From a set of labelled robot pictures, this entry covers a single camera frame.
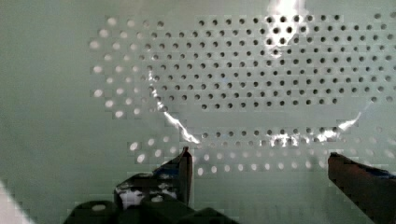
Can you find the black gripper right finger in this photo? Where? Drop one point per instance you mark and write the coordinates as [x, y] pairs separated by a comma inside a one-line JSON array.
[[373, 190]]

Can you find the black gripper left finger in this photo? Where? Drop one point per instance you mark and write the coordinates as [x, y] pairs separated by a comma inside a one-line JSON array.
[[172, 178]]

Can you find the green perforated strainer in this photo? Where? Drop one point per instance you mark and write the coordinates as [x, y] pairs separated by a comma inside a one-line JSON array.
[[262, 92]]

